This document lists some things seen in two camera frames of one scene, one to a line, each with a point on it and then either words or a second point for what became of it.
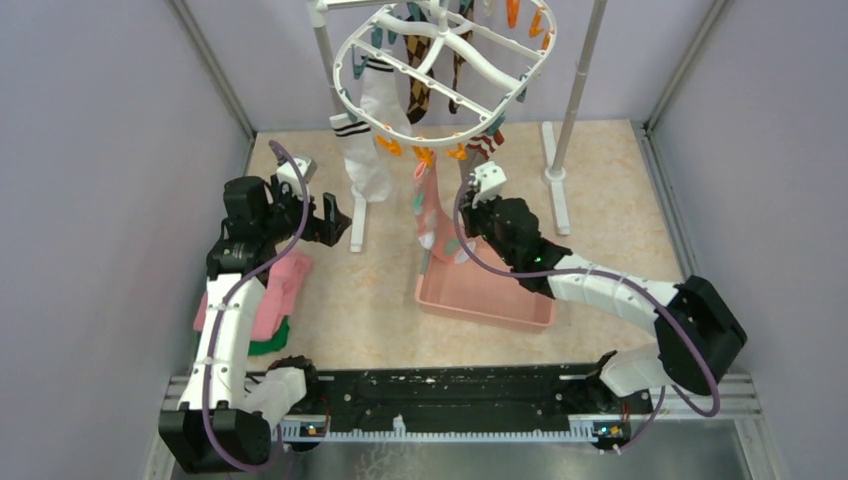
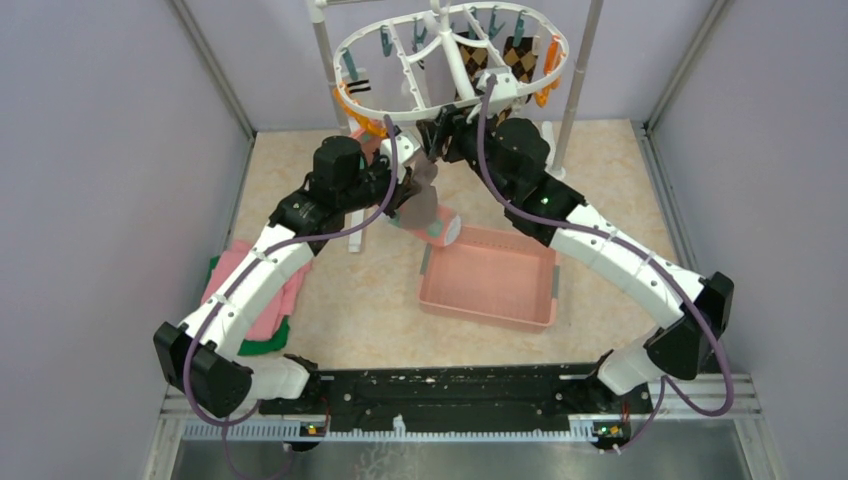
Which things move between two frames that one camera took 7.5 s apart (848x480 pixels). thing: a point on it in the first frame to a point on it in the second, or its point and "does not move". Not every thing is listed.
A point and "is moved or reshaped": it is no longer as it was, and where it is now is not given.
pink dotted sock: x=434 y=229 to x=444 y=228
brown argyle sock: x=421 y=90 to x=474 y=59
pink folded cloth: x=287 y=277 does not move
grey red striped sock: x=479 y=150 is moved or reshaped
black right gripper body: x=479 y=222 to x=464 y=144
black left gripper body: x=293 y=215 to x=377 y=180
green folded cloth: x=276 y=343 does not move
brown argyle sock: x=458 y=60 to x=522 y=60
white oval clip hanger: x=435 y=71 is moved or reshaped
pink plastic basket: x=471 y=288 does not move
